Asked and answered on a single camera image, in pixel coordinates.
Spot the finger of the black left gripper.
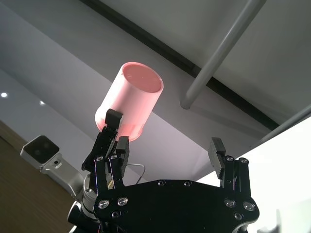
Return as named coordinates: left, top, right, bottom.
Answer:
left=82, top=108, right=122, bottom=172

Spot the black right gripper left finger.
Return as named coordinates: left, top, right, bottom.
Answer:
left=94, top=135, right=130, bottom=195

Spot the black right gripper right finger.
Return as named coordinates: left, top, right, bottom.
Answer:
left=208, top=137, right=251, bottom=193

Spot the pink plastic cup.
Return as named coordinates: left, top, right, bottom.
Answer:
left=94, top=62, right=164, bottom=143

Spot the grey metal tube leg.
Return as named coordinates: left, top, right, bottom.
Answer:
left=179, top=0, right=268, bottom=109

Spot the thin left arm cable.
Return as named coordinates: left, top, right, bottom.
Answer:
left=125, top=163, right=146, bottom=186

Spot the black wall baseboard strip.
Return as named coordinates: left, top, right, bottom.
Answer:
left=79, top=0, right=280, bottom=131

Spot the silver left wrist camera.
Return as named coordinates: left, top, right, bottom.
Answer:
left=20, top=135, right=85, bottom=199

